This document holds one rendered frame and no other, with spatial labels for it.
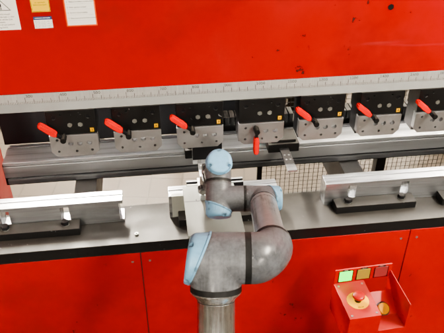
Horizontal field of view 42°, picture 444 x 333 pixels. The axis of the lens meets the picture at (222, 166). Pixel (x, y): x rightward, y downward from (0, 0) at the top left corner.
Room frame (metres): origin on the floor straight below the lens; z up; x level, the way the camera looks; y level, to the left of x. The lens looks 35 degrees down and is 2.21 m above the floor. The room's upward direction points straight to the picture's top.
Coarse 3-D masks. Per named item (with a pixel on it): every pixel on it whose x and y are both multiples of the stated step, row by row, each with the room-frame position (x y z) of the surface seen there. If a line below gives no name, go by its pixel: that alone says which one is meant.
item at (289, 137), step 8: (288, 136) 1.90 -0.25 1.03; (296, 136) 1.92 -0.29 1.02; (272, 144) 1.87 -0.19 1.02; (280, 144) 1.87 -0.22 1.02; (288, 144) 1.87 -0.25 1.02; (296, 144) 1.87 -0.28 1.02; (272, 152) 1.86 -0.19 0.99; (280, 152) 1.85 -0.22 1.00; (288, 152) 1.84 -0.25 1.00; (288, 160) 1.78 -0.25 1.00; (288, 168) 1.73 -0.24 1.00; (296, 168) 1.73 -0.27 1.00
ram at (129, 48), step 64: (128, 0) 1.59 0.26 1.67; (192, 0) 1.61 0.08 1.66; (256, 0) 1.63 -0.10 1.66; (320, 0) 1.66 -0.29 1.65; (384, 0) 1.68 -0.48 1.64; (0, 64) 1.54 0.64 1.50; (64, 64) 1.56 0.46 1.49; (128, 64) 1.59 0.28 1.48; (192, 64) 1.61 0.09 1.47; (256, 64) 1.64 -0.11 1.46; (320, 64) 1.66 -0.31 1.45; (384, 64) 1.69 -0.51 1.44
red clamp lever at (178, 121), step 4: (172, 116) 1.57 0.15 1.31; (176, 116) 1.58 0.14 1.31; (172, 120) 1.56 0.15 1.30; (176, 120) 1.56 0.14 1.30; (180, 120) 1.57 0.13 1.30; (176, 124) 1.57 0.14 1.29; (180, 124) 1.56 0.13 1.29; (184, 124) 1.57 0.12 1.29; (184, 128) 1.57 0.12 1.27; (188, 128) 1.57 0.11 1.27; (192, 128) 1.58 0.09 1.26; (192, 132) 1.57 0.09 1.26
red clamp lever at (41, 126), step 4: (40, 124) 1.52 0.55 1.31; (44, 124) 1.53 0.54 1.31; (40, 128) 1.51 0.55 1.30; (44, 128) 1.51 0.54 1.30; (48, 128) 1.52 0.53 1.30; (52, 128) 1.53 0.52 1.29; (44, 132) 1.52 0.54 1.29; (48, 132) 1.51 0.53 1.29; (52, 132) 1.52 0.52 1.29; (56, 132) 1.53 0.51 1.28; (52, 136) 1.52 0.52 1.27; (56, 136) 1.52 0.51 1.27; (60, 136) 1.53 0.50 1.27; (64, 136) 1.53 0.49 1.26; (60, 140) 1.52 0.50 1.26; (64, 140) 1.52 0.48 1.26
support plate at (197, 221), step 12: (192, 192) 1.59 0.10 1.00; (192, 204) 1.53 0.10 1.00; (204, 204) 1.53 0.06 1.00; (192, 216) 1.47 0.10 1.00; (204, 216) 1.47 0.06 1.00; (240, 216) 1.47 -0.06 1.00; (192, 228) 1.41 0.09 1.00; (204, 228) 1.41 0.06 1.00; (216, 228) 1.41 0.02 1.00; (228, 228) 1.41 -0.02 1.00; (240, 228) 1.41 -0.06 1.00
